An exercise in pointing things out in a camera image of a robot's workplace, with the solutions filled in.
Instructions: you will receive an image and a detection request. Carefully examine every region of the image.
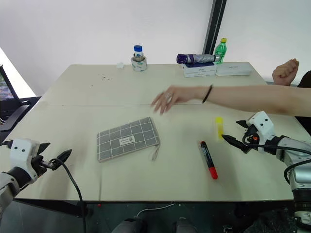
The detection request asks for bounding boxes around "dark fuzzy object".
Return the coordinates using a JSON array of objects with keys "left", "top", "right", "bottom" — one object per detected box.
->
[{"left": 242, "top": 208, "right": 296, "bottom": 233}]

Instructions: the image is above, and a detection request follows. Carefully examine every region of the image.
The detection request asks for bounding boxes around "white tape roll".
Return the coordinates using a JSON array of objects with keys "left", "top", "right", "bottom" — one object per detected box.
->
[{"left": 131, "top": 55, "right": 148, "bottom": 72}]

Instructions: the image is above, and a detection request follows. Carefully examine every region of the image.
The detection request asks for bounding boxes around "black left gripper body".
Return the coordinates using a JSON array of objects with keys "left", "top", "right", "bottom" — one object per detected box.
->
[{"left": 31, "top": 154, "right": 61, "bottom": 180}]

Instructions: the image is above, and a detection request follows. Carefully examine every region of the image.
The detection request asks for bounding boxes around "dark rounded shape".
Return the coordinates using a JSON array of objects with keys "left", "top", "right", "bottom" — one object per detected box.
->
[
  {"left": 173, "top": 217, "right": 198, "bottom": 233},
  {"left": 111, "top": 217, "right": 147, "bottom": 233}
]

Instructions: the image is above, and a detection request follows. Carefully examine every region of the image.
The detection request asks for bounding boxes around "white cable under table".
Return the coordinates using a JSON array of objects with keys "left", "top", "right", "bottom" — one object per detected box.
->
[{"left": 136, "top": 203, "right": 176, "bottom": 218}]

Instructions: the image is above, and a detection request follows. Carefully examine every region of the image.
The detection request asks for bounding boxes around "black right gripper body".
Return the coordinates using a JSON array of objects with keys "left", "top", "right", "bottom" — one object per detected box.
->
[{"left": 242, "top": 124, "right": 259, "bottom": 148}]

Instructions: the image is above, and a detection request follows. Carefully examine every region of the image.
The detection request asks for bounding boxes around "grey plaid pencil case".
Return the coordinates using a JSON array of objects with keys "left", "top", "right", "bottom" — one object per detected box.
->
[{"left": 97, "top": 116, "right": 161, "bottom": 163}]

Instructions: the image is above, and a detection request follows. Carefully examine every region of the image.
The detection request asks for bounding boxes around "purple and silver folded umbrella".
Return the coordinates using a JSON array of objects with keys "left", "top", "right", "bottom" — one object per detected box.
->
[{"left": 176, "top": 53, "right": 221, "bottom": 65}]

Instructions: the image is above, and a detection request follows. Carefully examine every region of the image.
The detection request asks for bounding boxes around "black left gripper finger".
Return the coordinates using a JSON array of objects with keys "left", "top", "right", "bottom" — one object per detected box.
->
[
  {"left": 56, "top": 149, "right": 73, "bottom": 163},
  {"left": 38, "top": 142, "right": 51, "bottom": 154}
]

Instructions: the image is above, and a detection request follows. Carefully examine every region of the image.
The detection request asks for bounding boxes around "person's dark clothed body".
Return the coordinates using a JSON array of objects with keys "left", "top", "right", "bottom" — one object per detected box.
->
[{"left": 294, "top": 70, "right": 311, "bottom": 137}]

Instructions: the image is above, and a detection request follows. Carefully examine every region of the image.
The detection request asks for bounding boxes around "small blue capped bottle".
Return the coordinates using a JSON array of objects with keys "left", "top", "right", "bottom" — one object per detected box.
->
[{"left": 133, "top": 44, "right": 144, "bottom": 61}]

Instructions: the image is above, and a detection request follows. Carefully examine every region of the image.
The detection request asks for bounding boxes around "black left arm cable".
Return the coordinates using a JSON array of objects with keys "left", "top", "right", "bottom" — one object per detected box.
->
[{"left": 50, "top": 158, "right": 87, "bottom": 233}]

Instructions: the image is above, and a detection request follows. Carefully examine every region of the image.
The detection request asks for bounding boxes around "flat white box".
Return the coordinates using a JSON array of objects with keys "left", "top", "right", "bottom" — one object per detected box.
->
[
  {"left": 183, "top": 70, "right": 217, "bottom": 78},
  {"left": 182, "top": 62, "right": 218, "bottom": 73}
]

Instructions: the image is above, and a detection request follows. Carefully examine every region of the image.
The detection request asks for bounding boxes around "black table frame bar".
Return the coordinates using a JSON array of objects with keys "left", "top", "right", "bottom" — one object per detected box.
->
[{"left": 14, "top": 198, "right": 88, "bottom": 218}]

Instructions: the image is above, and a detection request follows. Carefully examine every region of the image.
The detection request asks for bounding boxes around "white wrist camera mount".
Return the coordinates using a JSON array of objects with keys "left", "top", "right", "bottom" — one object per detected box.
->
[
  {"left": 246, "top": 111, "right": 276, "bottom": 154},
  {"left": 9, "top": 138, "right": 41, "bottom": 182}
]

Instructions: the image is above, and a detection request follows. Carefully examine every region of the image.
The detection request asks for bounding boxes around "red and black marker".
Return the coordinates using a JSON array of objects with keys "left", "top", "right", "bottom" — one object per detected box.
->
[{"left": 200, "top": 140, "right": 219, "bottom": 180}]

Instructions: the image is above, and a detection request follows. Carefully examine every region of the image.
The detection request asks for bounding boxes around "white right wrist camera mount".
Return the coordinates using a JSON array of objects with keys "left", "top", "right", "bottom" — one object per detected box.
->
[{"left": 246, "top": 111, "right": 276, "bottom": 154}]

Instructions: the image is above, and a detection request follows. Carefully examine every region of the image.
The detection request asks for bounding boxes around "person's right hand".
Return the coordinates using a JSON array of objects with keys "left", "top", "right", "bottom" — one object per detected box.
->
[{"left": 272, "top": 58, "right": 300, "bottom": 86}]

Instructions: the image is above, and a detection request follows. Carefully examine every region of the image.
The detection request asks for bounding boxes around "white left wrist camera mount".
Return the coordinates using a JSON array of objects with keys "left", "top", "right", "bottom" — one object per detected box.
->
[{"left": 9, "top": 138, "right": 41, "bottom": 182}]

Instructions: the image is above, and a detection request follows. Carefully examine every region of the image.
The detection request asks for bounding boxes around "long white case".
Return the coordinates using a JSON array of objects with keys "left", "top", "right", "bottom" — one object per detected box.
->
[{"left": 215, "top": 61, "right": 252, "bottom": 77}]

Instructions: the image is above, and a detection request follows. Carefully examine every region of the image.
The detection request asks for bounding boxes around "person's left hand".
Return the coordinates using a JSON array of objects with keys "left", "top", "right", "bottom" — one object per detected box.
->
[{"left": 150, "top": 85, "right": 204, "bottom": 115}]

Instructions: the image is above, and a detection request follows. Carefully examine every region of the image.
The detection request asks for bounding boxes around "green plastic bottle yellow cap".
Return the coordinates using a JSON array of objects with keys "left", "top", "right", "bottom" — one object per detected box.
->
[{"left": 213, "top": 37, "right": 228, "bottom": 66}]

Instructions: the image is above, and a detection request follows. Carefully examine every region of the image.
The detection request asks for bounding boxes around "black window frame post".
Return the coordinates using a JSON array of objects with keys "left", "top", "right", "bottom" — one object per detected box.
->
[{"left": 202, "top": 0, "right": 228, "bottom": 55}]

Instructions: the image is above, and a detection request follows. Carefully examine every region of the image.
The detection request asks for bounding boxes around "black wrist band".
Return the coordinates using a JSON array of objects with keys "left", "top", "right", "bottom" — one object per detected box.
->
[{"left": 202, "top": 84, "right": 214, "bottom": 104}]

